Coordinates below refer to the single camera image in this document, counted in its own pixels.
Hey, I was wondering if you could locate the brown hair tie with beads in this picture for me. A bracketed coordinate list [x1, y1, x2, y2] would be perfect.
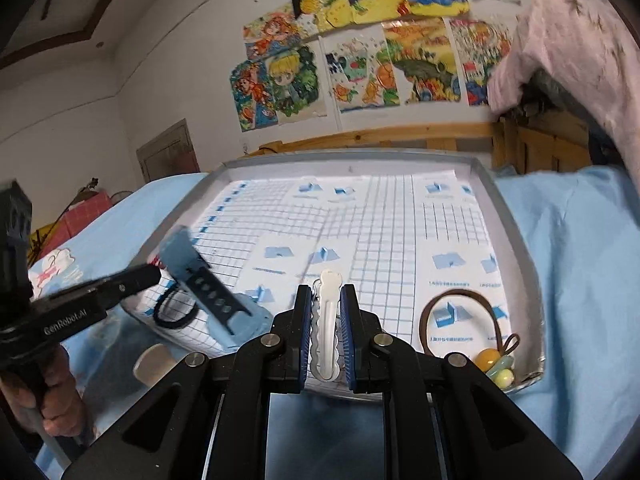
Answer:
[418, 288, 522, 392]

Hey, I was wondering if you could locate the brown wall hatch door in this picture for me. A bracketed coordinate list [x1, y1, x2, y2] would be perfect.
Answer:
[136, 119, 200, 183]

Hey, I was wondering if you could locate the light blue cartoon bedsheet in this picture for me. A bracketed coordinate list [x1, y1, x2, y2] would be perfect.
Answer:
[29, 166, 639, 479]

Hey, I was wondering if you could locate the red black cord bracelet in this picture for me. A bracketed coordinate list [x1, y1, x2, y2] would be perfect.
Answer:
[146, 253, 202, 332]

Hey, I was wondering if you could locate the yellow planet drawing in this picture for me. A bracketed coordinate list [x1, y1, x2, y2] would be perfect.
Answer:
[291, 0, 354, 40]

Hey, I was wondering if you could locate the grey cardboard tray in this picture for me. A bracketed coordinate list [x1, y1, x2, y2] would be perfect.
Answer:
[134, 148, 546, 390]

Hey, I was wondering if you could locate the orange landscape drawing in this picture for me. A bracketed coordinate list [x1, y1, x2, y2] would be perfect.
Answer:
[382, 18, 461, 104]

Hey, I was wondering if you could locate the pink floral blanket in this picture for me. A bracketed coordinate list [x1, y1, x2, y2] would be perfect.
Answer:
[488, 0, 639, 184]

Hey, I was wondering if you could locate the wooden bed frame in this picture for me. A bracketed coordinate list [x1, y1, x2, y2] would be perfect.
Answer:
[252, 112, 592, 174]

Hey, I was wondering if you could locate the blond boy drawing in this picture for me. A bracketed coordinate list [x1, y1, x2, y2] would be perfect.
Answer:
[266, 46, 326, 125]

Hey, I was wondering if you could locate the blue orange anime drawing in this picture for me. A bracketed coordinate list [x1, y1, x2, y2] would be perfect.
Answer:
[230, 61, 278, 132]

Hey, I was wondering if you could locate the person's left hand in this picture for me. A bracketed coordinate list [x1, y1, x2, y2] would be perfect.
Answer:
[1, 346, 87, 438]

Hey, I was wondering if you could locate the white hair clip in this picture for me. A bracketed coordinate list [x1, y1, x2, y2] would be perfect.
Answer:
[310, 269, 343, 382]

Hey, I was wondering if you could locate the red checked box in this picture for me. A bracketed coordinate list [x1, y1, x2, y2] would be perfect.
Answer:
[40, 190, 113, 258]

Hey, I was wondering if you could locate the yellow caution bag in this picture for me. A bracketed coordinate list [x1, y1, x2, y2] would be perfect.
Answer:
[27, 223, 56, 266]

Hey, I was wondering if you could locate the colourful 2024 poster drawing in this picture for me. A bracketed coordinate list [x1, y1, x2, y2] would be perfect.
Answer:
[449, 18, 512, 106]

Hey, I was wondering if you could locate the goldfish popcorn drawing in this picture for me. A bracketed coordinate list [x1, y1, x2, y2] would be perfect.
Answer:
[321, 24, 400, 114]

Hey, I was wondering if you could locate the orange-haired girl drawing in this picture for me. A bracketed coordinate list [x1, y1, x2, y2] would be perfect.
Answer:
[243, 2, 303, 61]

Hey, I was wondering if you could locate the beige grey hair claw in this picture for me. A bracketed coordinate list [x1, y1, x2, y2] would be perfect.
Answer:
[132, 344, 177, 388]

